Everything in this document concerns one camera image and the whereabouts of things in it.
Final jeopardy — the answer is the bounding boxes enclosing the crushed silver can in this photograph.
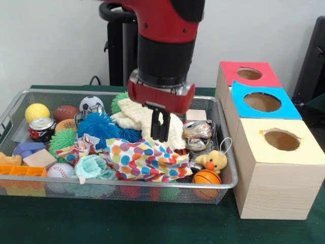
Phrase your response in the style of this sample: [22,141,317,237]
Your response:
[183,120,214,151]

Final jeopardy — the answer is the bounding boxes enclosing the clear wire mesh bin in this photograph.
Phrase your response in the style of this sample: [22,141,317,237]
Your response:
[0,89,238,205]

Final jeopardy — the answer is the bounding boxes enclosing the green spiky ball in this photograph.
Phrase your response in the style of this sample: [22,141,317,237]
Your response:
[49,128,79,163]

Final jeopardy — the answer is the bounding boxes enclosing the blue spiky ball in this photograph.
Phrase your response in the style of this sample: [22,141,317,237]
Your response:
[77,113,121,140]

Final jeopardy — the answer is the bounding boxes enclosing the orange toy building block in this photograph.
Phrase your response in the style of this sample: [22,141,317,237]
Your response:
[0,164,46,196]

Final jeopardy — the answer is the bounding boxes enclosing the wooden box with three holes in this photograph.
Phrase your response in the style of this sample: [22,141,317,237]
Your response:
[215,61,325,220]

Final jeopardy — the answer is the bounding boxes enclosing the smooth yellow ball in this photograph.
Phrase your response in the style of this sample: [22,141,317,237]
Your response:
[25,103,51,124]

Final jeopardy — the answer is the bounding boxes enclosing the black upright panel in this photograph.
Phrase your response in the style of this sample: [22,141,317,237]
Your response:
[296,16,325,110]

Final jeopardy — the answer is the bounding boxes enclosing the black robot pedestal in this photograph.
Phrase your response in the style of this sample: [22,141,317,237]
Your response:
[99,2,140,87]

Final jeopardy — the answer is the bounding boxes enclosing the small orange basketball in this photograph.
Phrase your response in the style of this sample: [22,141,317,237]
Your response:
[192,169,222,200]

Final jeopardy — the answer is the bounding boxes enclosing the polka dot cloth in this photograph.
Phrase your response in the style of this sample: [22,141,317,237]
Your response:
[104,138,193,182]

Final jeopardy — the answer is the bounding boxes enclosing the small white baseball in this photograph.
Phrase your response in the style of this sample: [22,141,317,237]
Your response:
[47,163,76,193]

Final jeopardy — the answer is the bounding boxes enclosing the small yellow duck toy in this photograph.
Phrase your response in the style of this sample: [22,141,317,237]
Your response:
[196,150,229,174]

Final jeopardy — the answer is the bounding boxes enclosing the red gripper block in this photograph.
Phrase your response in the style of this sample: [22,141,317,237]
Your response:
[127,71,196,143]

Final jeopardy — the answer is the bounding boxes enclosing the white knitted cloth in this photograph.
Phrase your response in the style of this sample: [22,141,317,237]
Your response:
[111,98,186,150]

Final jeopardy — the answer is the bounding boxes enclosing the green cloth side table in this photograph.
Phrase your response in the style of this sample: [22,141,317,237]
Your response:
[304,93,325,113]

